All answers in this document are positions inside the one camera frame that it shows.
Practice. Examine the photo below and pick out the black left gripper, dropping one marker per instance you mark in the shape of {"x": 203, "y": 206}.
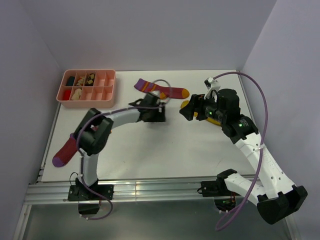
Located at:
{"x": 159, "y": 116}

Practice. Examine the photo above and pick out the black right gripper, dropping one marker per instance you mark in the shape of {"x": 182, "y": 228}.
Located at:
{"x": 197, "y": 104}

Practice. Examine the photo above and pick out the maroon sock purple toe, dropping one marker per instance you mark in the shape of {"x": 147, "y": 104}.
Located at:
{"x": 66, "y": 153}

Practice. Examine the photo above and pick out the brown yellow argyle sock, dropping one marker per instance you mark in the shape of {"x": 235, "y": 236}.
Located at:
{"x": 90, "y": 79}

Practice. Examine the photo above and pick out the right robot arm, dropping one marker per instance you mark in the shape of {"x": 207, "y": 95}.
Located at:
{"x": 278, "y": 196}

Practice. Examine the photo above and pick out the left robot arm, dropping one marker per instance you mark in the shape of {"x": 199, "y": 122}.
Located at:
{"x": 93, "y": 132}

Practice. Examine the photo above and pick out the yellow patterned sock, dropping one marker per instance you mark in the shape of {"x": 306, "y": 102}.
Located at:
{"x": 185, "y": 102}

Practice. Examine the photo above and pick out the maroon purple striped sock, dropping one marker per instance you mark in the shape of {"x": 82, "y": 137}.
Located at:
{"x": 164, "y": 92}

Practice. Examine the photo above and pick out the pink compartment organizer box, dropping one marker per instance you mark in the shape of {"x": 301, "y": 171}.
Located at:
{"x": 100, "y": 95}

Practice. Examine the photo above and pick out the cream white rolled sock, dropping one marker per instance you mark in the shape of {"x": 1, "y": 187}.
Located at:
{"x": 77, "y": 94}

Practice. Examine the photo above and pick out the cream orange argyle rolled sock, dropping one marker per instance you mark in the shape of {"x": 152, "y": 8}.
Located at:
{"x": 81, "y": 81}

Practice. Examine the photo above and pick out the dark teal rolled sock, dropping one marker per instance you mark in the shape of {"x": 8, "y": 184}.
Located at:
{"x": 70, "y": 81}

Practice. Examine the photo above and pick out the red rolled sock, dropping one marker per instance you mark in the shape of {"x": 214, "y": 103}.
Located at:
{"x": 66, "y": 95}

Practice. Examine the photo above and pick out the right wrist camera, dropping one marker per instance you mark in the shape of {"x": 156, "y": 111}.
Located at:
{"x": 213, "y": 86}

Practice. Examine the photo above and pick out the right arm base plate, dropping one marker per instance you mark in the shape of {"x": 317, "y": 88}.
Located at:
{"x": 210, "y": 189}

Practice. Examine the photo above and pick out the aluminium front rail frame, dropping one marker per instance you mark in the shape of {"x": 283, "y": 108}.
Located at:
{"x": 132, "y": 190}

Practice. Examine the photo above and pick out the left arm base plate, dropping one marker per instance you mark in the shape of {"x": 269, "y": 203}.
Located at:
{"x": 80, "y": 193}

